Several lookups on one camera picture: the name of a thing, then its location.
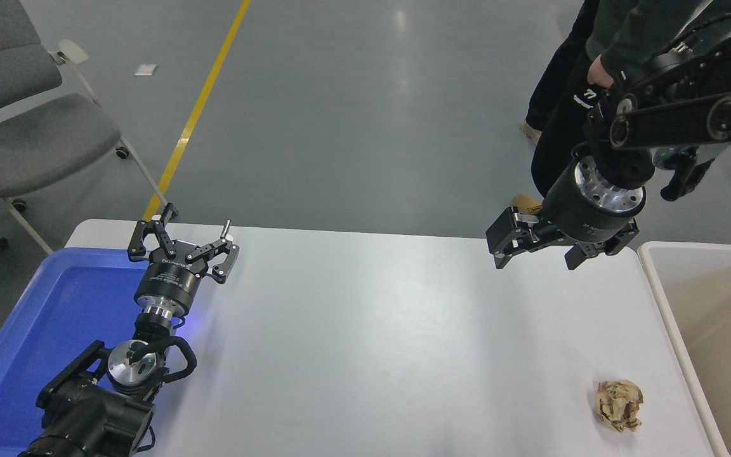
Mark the blue plastic tray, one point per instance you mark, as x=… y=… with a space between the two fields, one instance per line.
x=54 y=317

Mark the white paper scrap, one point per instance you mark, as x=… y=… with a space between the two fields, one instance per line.
x=146 y=70

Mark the large pale bin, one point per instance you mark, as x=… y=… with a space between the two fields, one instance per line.
x=727 y=330

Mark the tan paper ball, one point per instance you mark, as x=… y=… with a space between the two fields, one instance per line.
x=619 y=406

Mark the grey office chair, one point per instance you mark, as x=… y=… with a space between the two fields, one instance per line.
x=35 y=143

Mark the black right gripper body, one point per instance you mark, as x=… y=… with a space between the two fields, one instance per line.
x=578 y=212

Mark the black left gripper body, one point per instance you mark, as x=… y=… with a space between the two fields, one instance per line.
x=169 y=282

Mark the person's hand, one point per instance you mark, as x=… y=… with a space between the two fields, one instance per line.
x=599 y=73

